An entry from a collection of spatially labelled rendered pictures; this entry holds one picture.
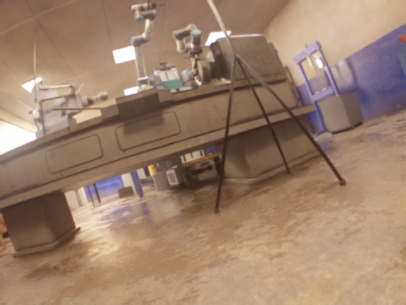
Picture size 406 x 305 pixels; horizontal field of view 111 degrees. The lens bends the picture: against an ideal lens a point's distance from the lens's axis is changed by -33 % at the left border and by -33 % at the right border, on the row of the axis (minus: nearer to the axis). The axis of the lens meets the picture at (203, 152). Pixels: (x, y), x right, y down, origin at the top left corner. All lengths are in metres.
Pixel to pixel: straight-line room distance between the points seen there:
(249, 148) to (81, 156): 1.27
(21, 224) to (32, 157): 0.54
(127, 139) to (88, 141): 0.29
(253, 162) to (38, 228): 1.75
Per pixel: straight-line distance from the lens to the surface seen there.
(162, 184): 3.61
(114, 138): 1.56
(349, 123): 3.45
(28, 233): 1.87
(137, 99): 1.47
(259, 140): 1.68
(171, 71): 3.28
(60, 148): 1.68
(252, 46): 2.12
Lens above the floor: 0.30
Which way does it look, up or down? 2 degrees up
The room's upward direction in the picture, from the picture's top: 18 degrees counter-clockwise
